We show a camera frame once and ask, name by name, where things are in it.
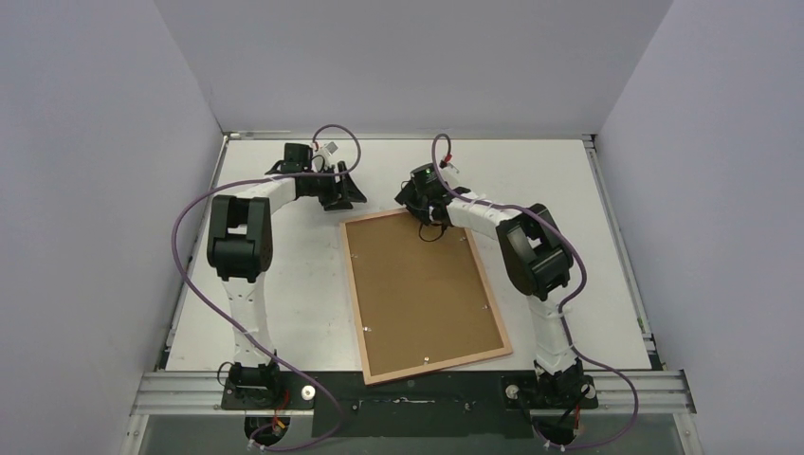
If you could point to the brown backing board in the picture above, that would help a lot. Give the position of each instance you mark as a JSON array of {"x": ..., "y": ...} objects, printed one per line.
[{"x": 427, "y": 295}]

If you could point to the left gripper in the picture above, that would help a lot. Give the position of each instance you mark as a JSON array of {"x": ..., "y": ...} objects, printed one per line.
[{"x": 340, "y": 194}]

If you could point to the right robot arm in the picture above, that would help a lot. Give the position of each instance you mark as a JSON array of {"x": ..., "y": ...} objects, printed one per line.
[{"x": 536, "y": 261}]

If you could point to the pink wooden photo frame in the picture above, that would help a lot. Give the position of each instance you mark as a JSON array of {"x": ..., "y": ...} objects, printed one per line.
[{"x": 433, "y": 370}]

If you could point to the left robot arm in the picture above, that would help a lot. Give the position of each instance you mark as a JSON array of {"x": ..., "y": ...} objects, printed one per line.
[{"x": 240, "y": 250}]

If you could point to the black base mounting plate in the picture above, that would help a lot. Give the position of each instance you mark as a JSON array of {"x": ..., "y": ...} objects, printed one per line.
[{"x": 509, "y": 418}]

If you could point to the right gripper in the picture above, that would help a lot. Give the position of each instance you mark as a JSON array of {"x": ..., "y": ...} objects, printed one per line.
[{"x": 415, "y": 202}]

